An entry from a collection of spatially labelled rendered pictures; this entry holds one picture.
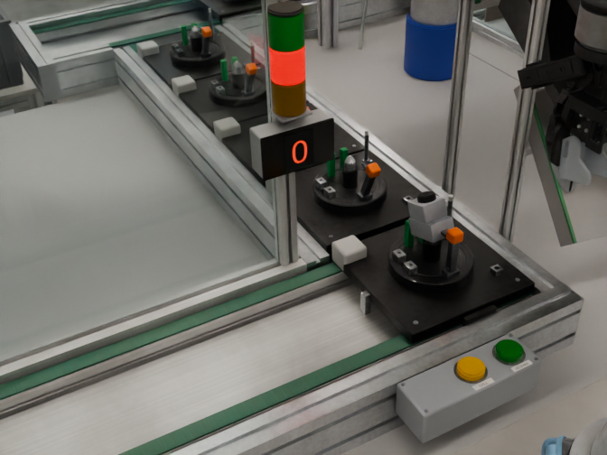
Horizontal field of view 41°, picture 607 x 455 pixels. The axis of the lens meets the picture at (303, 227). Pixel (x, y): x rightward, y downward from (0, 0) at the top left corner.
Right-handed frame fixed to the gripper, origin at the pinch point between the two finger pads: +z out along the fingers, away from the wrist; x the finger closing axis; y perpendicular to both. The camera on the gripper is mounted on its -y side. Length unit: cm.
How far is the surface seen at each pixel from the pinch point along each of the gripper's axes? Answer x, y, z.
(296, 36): -23.8, -29.3, -14.8
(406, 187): 5.1, -41.7, 26.3
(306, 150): -22.8, -29.1, 3.2
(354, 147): 5, -59, 26
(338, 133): 5, -66, 26
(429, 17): 49, -96, 20
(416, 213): -7.4, -21.5, 15.7
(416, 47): 47, -98, 28
